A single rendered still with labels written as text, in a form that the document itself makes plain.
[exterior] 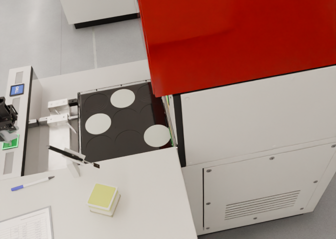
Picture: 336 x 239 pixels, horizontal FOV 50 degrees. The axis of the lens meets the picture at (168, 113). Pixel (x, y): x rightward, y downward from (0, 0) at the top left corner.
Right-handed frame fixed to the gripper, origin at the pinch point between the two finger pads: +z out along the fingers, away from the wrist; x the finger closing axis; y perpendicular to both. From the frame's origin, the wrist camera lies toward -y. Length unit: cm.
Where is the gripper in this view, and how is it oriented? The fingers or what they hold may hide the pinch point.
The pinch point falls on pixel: (7, 140)
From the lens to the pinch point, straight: 139.7
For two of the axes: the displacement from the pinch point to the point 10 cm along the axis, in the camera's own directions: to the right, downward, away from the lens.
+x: -1.8, -7.6, 6.3
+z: 0.8, 6.2, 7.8
